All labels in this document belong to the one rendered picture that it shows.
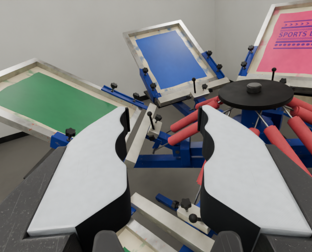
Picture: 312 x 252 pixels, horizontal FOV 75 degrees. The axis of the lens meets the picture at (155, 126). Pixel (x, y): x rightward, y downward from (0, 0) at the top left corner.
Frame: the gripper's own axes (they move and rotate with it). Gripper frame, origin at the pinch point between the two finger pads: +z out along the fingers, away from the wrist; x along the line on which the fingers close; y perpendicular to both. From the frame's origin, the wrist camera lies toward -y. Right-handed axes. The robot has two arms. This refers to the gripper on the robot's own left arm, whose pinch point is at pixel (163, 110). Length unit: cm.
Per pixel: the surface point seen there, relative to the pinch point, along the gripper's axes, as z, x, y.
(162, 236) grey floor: 90, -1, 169
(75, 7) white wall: 362, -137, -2
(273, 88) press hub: 77, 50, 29
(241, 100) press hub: 69, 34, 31
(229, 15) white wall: 412, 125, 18
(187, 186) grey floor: 143, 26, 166
